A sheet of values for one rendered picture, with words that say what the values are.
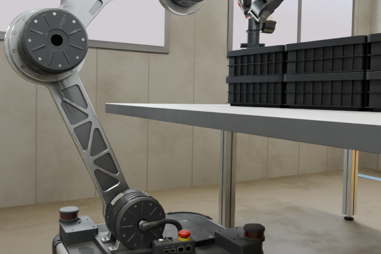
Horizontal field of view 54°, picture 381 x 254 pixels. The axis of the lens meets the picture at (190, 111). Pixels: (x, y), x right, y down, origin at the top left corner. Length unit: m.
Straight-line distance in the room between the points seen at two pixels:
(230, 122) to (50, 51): 0.54
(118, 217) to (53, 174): 1.61
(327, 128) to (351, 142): 0.05
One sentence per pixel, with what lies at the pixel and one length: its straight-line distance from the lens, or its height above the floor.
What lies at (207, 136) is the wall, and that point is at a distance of 3.17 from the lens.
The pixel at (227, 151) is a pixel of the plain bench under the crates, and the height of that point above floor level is 0.47.
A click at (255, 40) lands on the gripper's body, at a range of 1.61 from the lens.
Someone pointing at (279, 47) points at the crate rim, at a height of 0.92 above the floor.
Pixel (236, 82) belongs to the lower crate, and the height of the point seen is 0.80.
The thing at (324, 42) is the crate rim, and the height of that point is 0.92.
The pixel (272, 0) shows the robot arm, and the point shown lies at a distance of 1.58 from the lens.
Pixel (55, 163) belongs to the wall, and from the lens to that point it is 2.76.
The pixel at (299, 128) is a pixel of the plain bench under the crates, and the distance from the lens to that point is 0.67.
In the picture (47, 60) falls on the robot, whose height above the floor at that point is 0.82.
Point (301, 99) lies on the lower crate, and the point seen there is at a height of 0.73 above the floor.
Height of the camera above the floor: 0.73
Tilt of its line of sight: 2 degrees down
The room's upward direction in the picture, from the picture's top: 1 degrees clockwise
